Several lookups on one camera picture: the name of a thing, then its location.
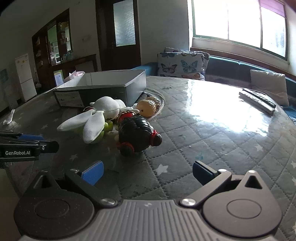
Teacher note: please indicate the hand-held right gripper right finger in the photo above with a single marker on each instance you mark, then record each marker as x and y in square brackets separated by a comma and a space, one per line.
[203, 172]

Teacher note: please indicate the dark wooden door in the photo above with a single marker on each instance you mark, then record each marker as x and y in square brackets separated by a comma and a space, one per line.
[120, 34]

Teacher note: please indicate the white box with label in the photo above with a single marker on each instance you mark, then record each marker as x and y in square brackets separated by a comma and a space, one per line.
[58, 77]

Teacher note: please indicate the dark remote control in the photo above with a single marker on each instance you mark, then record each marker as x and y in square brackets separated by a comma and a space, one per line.
[259, 97]

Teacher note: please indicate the window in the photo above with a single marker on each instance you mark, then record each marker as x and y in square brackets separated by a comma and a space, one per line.
[231, 18]

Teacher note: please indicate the black-haired red doll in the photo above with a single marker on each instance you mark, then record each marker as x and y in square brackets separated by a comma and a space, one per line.
[136, 132]

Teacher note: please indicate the grey remote control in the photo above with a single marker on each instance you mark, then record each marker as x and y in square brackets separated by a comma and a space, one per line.
[254, 102]

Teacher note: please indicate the dark wooden cabinet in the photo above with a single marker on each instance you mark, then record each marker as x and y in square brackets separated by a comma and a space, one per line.
[41, 48]

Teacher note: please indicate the butterfly print pillow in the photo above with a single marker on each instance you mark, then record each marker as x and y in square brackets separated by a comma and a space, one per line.
[170, 49]
[180, 66]

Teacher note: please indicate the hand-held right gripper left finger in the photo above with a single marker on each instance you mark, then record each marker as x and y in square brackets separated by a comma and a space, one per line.
[92, 172]

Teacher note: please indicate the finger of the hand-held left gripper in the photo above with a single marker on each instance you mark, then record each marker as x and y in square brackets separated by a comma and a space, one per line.
[49, 147]
[30, 137]

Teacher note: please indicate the purple curtain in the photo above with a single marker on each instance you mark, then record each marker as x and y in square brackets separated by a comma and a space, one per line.
[274, 7]

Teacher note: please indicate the white pillow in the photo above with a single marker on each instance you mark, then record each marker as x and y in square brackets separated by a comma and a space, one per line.
[269, 84]

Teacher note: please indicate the green toy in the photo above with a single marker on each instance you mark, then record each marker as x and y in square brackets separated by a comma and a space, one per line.
[107, 127]

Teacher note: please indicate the pink tissue pack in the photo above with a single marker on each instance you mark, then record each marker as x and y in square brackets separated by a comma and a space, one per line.
[75, 74]

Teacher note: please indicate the white plush rabbit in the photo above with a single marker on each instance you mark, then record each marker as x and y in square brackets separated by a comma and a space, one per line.
[101, 111]

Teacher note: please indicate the crumpled white tissue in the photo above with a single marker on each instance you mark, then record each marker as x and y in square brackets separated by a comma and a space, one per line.
[10, 119]

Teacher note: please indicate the blue sofa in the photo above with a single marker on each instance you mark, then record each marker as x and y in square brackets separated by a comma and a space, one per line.
[231, 66]

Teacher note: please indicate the white refrigerator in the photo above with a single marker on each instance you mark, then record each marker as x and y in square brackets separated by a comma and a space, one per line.
[25, 74]

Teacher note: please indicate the water dispenser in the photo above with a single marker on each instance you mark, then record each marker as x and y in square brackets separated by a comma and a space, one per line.
[9, 92]

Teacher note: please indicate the yellow round toy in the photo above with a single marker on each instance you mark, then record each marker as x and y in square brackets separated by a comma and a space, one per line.
[146, 107]

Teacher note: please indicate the wooden console table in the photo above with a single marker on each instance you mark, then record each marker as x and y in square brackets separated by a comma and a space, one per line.
[81, 60]

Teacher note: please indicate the grey cardboard box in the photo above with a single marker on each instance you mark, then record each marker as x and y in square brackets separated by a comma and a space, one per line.
[104, 89]

